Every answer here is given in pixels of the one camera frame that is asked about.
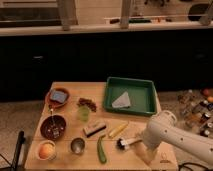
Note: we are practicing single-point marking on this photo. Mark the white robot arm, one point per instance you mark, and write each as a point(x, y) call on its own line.
point(161, 128)

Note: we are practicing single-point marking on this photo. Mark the wooden scrub brush block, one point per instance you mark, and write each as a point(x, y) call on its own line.
point(94, 127)

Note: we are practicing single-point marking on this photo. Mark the grey folded cloth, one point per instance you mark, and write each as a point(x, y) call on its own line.
point(122, 101)

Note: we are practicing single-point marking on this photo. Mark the green plastic tray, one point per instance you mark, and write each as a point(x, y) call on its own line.
point(140, 93)

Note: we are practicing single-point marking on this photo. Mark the brown dried food pile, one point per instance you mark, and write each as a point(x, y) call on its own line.
point(87, 102)

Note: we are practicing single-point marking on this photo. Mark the translucent green cup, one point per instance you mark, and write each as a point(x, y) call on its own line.
point(84, 113)

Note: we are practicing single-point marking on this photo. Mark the blue sponge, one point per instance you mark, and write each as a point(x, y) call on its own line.
point(58, 96)

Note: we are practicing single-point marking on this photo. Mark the orange-brown small plate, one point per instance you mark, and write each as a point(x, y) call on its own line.
point(56, 104)

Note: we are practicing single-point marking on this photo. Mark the green cucumber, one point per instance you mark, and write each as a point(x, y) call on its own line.
point(100, 151)

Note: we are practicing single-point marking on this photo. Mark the small metal cup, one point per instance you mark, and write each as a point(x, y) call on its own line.
point(77, 146)

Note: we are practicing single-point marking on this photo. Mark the dark brown bowl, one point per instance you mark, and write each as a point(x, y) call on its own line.
point(46, 127)

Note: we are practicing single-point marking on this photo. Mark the metal fork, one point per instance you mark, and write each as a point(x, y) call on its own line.
point(55, 128)

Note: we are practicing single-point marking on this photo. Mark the small wooden bowl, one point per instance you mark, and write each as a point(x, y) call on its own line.
point(38, 149)

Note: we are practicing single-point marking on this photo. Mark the orange fruit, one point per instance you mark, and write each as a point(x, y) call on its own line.
point(46, 150)

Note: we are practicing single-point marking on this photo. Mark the spice bottle rack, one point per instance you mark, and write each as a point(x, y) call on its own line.
point(195, 115)

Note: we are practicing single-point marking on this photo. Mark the black stand left of table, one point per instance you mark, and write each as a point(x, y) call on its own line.
point(19, 143)

